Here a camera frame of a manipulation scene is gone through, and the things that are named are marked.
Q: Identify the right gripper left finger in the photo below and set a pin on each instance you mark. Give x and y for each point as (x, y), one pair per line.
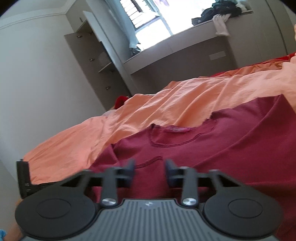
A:
(69, 207)

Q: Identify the dark red shirt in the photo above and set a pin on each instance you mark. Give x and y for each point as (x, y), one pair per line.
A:
(254, 143)

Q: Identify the tall grey wardrobe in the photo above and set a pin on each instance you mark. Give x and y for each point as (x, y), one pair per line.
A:
(263, 32)

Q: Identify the left blue-grey curtain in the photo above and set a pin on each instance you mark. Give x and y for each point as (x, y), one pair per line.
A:
(125, 24)

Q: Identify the white wall socket plate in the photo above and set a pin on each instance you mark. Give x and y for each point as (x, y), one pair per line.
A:
(217, 55)

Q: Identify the red object behind bed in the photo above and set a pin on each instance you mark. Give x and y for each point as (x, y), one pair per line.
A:
(120, 101)

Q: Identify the open grey wardrobe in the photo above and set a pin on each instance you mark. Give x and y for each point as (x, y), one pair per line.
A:
(97, 66)

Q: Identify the grey window bench cabinet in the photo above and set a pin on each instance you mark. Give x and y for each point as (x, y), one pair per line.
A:
(182, 56)

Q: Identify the orange duvet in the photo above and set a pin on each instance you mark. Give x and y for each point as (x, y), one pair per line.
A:
(184, 103)

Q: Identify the white garment hanging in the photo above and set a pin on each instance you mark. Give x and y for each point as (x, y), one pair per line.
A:
(219, 24)

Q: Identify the open window sash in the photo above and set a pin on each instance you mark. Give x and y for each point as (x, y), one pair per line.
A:
(141, 13)

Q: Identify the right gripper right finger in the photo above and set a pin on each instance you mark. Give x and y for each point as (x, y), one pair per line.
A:
(227, 205)

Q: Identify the dark clothes pile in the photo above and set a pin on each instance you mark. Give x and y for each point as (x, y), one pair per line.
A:
(218, 8)

